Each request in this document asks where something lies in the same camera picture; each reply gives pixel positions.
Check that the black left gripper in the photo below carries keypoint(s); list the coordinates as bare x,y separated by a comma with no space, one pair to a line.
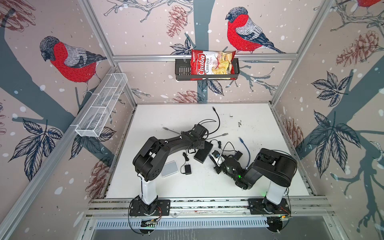
202,146

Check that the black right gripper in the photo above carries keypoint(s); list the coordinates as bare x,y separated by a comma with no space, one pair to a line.
216,169

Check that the black network switch box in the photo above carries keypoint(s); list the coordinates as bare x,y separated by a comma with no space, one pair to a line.
202,154

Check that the black power adapter with cord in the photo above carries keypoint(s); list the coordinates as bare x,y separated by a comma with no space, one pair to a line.
186,168

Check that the white small switch box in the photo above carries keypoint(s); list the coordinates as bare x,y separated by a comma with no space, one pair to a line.
170,169

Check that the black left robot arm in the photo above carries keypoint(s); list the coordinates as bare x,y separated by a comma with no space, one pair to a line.
151,159

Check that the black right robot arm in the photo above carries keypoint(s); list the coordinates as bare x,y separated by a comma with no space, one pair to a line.
277,167

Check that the red cassava chips bag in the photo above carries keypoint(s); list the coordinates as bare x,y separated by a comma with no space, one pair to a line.
212,63

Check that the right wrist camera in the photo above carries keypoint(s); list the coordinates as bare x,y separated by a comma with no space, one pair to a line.
216,157

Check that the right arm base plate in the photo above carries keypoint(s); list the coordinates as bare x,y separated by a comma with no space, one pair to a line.
261,206

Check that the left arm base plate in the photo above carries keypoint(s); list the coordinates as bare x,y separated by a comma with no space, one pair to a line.
157,208

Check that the black wall basket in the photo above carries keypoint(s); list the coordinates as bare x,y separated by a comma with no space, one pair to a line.
183,72

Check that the white wire mesh shelf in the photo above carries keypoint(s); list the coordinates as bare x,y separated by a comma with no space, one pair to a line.
98,113

